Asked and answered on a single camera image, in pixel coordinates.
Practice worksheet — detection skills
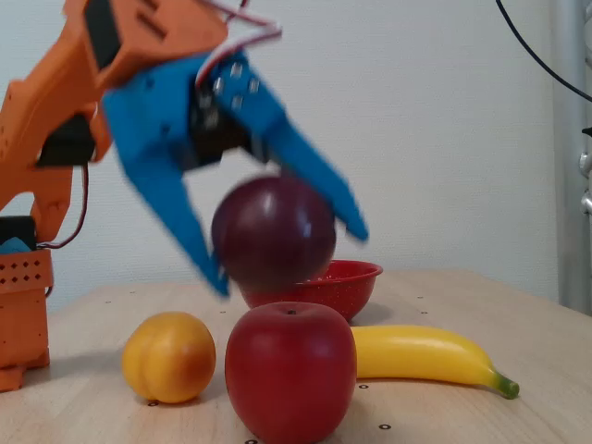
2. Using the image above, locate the red white servo wire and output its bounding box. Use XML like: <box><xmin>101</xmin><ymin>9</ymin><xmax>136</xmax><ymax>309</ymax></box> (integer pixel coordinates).
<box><xmin>195</xmin><ymin>0</ymin><xmax>284</xmax><ymax>92</ymax></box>

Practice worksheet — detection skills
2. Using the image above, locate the red toy apple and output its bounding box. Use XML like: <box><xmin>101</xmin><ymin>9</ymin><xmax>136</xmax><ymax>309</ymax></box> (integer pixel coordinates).
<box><xmin>224</xmin><ymin>301</ymin><xmax>359</xmax><ymax>444</ymax></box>

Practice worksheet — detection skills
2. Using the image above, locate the black hanging cable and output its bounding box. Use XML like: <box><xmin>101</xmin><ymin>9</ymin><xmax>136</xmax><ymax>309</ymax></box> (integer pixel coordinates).
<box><xmin>495</xmin><ymin>0</ymin><xmax>592</xmax><ymax>105</ymax></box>

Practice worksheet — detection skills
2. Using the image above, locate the orange yellow toy apricot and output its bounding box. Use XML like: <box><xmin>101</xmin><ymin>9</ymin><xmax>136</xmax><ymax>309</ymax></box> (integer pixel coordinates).
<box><xmin>120</xmin><ymin>311</ymin><xmax>217</xmax><ymax>405</ymax></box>

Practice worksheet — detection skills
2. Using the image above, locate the yellow toy banana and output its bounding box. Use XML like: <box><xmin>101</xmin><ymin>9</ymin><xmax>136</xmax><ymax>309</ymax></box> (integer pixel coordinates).
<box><xmin>349</xmin><ymin>324</ymin><xmax>521</xmax><ymax>401</ymax></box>

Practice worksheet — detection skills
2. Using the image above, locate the thin red servo wire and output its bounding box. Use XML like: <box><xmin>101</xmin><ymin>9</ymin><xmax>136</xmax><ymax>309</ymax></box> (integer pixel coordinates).
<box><xmin>38</xmin><ymin>163</ymin><xmax>91</xmax><ymax>252</ymax></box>

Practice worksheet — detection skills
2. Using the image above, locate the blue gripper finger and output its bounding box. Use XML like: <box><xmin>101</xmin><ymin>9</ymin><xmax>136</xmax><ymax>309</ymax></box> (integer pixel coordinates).
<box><xmin>206</xmin><ymin>49</ymin><xmax>370</xmax><ymax>241</ymax></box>

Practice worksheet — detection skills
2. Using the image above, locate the red speckled enamel bowl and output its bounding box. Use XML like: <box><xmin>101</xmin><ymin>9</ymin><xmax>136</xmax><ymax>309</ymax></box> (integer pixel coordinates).
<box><xmin>238</xmin><ymin>259</ymin><xmax>385</xmax><ymax>323</ymax></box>

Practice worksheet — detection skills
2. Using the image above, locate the silver metal clamp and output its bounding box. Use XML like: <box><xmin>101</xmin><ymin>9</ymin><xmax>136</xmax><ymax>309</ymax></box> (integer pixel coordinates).
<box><xmin>576</xmin><ymin>150</ymin><xmax>592</xmax><ymax>219</ymax></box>

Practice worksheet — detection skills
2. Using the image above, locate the blue gripper black motor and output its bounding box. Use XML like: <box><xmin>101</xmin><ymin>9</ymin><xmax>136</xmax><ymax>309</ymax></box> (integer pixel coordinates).
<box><xmin>102</xmin><ymin>52</ymin><xmax>275</xmax><ymax>298</ymax></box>

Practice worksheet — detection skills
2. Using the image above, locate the dark purple toy plum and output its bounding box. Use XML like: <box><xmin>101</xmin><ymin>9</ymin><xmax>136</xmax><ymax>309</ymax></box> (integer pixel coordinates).
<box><xmin>210</xmin><ymin>175</ymin><xmax>339</xmax><ymax>293</ymax></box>

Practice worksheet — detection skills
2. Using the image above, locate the grey metal stand post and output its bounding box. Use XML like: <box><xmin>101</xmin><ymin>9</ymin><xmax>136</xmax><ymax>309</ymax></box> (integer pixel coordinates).
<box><xmin>551</xmin><ymin>0</ymin><xmax>592</xmax><ymax>318</ymax></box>

